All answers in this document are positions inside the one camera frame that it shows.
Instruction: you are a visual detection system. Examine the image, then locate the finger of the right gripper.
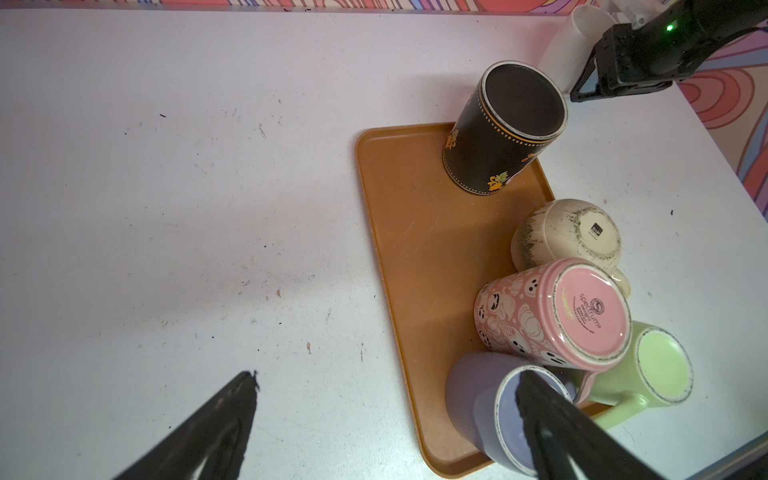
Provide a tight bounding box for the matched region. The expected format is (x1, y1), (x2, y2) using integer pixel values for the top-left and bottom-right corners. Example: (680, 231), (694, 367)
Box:
(569, 51), (600, 102)

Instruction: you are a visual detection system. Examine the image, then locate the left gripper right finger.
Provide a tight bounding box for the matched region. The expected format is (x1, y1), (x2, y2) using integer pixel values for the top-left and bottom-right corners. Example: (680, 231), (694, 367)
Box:
(516, 372), (660, 479)

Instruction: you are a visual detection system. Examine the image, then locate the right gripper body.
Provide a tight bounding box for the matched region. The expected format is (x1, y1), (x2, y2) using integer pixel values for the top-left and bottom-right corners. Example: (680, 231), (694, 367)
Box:
(590, 1), (767, 93)

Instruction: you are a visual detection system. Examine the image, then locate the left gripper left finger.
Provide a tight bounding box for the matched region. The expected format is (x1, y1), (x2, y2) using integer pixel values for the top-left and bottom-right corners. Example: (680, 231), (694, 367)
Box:
(118, 371), (259, 479)

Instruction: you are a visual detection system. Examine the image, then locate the white mug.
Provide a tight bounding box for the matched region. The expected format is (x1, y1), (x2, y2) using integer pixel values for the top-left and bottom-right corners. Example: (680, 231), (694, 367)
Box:
(536, 5), (616, 95)

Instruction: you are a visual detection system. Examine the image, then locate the black patterned mug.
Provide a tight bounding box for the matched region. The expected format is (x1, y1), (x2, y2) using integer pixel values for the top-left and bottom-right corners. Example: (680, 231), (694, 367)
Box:
(442, 61), (568, 196)

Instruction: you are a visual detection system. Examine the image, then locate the beige speckled mug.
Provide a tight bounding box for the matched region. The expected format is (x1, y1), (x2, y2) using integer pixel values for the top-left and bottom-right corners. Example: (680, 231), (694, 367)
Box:
(510, 199), (632, 297)

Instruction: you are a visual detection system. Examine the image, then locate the brown wooden tray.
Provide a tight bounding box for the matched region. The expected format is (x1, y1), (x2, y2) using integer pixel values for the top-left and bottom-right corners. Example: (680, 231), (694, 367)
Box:
(355, 123), (554, 479)

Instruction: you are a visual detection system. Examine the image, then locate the purple mug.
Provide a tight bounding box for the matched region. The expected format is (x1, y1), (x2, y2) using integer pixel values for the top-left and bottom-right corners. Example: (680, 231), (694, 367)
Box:
(445, 352), (576, 477)

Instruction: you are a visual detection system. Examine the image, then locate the pink mug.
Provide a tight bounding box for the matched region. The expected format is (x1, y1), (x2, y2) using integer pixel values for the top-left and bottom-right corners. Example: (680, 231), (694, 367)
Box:
(473, 258), (632, 372)

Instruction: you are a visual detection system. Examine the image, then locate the light green mug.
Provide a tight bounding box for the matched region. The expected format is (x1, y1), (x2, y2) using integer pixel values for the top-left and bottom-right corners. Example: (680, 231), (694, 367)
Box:
(587, 321), (694, 429)

